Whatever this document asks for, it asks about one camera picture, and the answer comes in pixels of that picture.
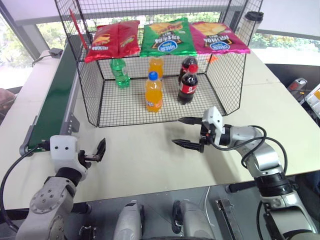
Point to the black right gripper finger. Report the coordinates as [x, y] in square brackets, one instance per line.
[187, 144]
[191, 120]

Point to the cola bottle red cap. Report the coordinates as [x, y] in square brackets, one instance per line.
[188, 62]
[187, 87]

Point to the green conveyor belt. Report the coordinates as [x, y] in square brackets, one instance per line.
[55, 100]

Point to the grey power adapter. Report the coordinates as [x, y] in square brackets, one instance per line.
[55, 52]

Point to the black table bracket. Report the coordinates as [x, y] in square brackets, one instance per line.
[81, 208]
[241, 187]

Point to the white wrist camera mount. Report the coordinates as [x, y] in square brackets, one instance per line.
[212, 116]
[62, 155]

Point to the black metal bar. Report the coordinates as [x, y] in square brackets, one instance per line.
[225, 217]

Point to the grey rounded robot leg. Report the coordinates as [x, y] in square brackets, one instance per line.
[128, 221]
[192, 220]

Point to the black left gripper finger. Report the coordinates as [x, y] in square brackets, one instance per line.
[101, 150]

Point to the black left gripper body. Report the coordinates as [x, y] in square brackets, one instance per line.
[84, 160]

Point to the orange tag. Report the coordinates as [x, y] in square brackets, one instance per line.
[212, 59]

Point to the green soda bottle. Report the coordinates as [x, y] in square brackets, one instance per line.
[121, 75]

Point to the pink chips bag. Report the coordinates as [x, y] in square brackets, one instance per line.
[217, 37]

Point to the white yellow box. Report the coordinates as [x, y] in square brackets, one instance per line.
[314, 98]

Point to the orange soda bottle blue cap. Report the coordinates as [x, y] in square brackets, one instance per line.
[153, 95]

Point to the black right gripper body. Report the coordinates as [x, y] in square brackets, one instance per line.
[206, 135]

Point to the grey tumbler black lid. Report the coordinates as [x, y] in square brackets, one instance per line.
[247, 30]

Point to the green chips bag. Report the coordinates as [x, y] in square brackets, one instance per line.
[167, 37]

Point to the red plastic strip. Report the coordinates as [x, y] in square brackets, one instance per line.
[78, 30]

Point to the red chips bag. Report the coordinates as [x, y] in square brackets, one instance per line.
[110, 42]

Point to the grey red tool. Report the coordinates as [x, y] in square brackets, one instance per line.
[297, 86]

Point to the brown object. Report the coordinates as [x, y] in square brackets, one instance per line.
[7, 98]

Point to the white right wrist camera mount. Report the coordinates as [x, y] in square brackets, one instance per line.
[212, 116]

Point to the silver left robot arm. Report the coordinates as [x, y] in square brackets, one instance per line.
[47, 200]

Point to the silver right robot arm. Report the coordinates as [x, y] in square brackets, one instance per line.
[265, 155]

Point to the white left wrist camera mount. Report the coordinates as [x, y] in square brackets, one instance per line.
[62, 155]

